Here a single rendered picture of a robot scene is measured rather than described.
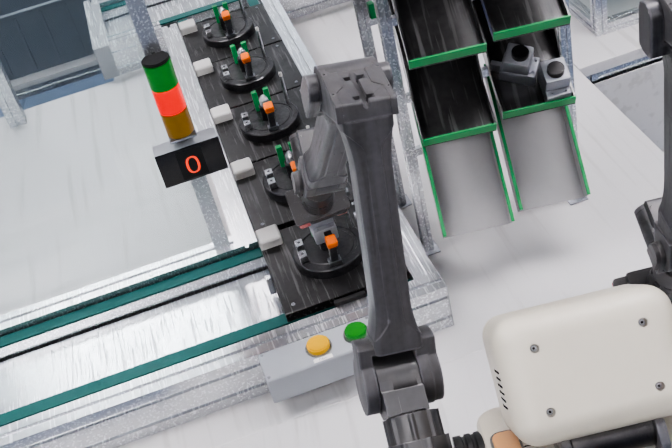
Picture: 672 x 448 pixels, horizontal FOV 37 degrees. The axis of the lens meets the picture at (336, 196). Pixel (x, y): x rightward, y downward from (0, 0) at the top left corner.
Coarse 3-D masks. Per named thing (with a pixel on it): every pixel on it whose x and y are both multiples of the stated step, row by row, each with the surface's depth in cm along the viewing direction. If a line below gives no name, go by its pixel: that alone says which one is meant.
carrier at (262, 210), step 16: (288, 144) 214; (240, 160) 221; (272, 160) 223; (288, 160) 210; (240, 176) 219; (256, 176) 219; (272, 176) 213; (288, 176) 213; (240, 192) 216; (256, 192) 215; (272, 192) 210; (352, 192) 208; (256, 208) 210; (272, 208) 209; (288, 208) 208; (256, 224) 206; (272, 224) 205; (288, 224) 205
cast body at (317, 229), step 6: (318, 222) 187; (324, 222) 188; (330, 222) 188; (312, 228) 188; (318, 228) 188; (324, 228) 187; (330, 228) 187; (336, 228) 188; (312, 234) 191; (318, 234) 187; (336, 234) 188; (318, 240) 188; (324, 240) 188
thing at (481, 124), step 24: (408, 72) 185; (432, 72) 185; (456, 72) 184; (480, 72) 180; (432, 96) 182; (456, 96) 182; (480, 96) 181; (432, 120) 180; (456, 120) 180; (480, 120) 179; (432, 144) 178
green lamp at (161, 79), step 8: (168, 64) 174; (152, 72) 174; (160, 72) 174; (168, 72) 175; (152, 80) 175; (160, 80) 175; (168, 80) 175; (176, 80) 177; (152, 88) 176; (160, 88) 176; (168, 88) 176
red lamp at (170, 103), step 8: (176, 88) 177; (160, 96) 177; (168, 96) 177; (176, 96) 178; (160, 104) 178; (168, 104) 178; (176, 104) 178; (184, 104) 180; (160, 112) 180; (168, 112) 179; (176, 112) 179
